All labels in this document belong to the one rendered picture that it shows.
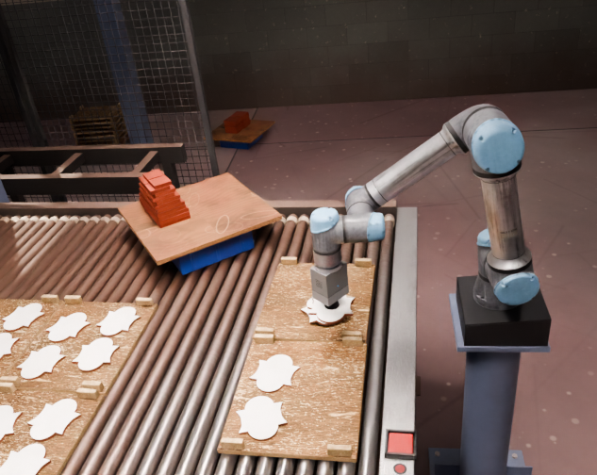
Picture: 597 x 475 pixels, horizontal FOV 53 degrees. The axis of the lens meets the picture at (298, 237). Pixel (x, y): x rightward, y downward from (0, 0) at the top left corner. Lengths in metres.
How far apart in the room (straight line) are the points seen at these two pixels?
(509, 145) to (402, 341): 0.69
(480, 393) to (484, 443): 0.24
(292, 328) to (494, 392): 0.70
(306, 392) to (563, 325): 2.01
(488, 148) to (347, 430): 0.77
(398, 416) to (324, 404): 0.19
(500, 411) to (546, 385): 0.91
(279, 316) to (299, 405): 0.39
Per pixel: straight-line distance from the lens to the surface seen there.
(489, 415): 2.22
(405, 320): 1.93
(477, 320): 1.88
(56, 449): 1.77
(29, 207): 3.03
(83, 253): 2.58
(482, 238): 1.82
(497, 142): 1.49
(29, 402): 1.94
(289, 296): 2.03
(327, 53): 6.39
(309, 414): 1.64
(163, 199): 2.31
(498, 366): 2.06
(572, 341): 3.36
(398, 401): 1.69
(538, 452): 2.83
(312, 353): 1.80
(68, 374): 1.97
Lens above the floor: 2.15
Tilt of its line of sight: 31 degrees down
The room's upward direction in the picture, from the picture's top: 7 degrees counter-clockwise
